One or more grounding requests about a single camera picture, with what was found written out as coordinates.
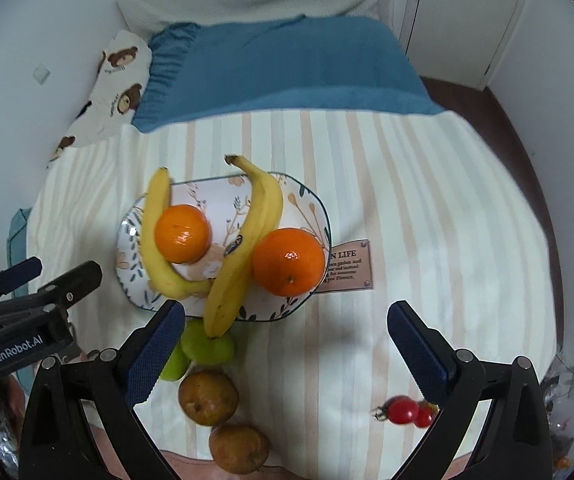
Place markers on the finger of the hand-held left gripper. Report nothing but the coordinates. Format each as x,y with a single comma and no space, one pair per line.
14,272
74,280

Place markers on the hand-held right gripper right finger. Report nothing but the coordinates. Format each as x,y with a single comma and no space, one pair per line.
419,355

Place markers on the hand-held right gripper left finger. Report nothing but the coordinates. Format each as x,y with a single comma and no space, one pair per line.
153,355

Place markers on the green apple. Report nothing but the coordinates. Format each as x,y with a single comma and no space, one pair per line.
212,350
177,367

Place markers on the red cherry tomato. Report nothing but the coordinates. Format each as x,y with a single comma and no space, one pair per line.
401,409
424,416

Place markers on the reddish brown apple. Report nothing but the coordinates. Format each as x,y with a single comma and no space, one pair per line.
239,449
208,397

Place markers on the floral ceramic plate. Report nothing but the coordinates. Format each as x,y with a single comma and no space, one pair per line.
297,210

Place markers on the light blue cloth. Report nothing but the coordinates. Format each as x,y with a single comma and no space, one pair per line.
17,240

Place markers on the small yellow banana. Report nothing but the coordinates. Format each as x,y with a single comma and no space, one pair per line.
154,200

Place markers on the brown leather blanket label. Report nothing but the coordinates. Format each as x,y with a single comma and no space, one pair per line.
349,265

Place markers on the small orange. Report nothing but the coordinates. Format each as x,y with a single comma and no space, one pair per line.
183,234

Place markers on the striped cream blanket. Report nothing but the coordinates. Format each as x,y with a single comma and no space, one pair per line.
417,210

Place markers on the large orange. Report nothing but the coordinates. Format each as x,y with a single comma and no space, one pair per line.
289,262

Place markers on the bear print pillow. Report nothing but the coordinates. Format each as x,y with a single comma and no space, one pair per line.
112,105

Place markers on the large yellow banana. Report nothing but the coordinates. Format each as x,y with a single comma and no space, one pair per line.
267,195

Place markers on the blue blanket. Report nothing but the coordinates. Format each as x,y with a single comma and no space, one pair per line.
292,65

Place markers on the white door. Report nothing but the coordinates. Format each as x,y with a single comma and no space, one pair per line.
462,15

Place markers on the white wall switch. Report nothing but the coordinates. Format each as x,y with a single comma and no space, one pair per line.
42,74

